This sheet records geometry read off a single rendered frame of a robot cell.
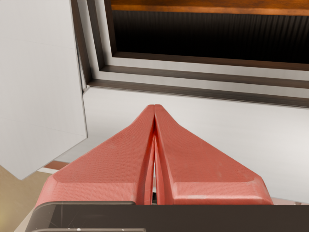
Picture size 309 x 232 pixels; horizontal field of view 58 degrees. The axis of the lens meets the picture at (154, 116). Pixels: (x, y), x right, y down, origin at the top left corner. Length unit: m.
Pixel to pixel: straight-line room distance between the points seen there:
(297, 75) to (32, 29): 0.18
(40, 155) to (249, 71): 0.21
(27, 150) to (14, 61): 0.10
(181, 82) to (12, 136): 0.17
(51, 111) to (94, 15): 0.09
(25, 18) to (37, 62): 0.03
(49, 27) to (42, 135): 0.11
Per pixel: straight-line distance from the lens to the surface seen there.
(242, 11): 0.30
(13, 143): 0.31
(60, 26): 0.20
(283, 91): 0.21
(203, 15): 0.49
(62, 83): 0.23
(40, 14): 0.21
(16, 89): 0.26
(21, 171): 0.34
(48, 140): 0.28
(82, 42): 0.21
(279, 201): 0.30
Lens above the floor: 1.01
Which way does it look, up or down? 51 degrees down
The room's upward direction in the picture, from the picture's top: 157 degrees counter-clockwise
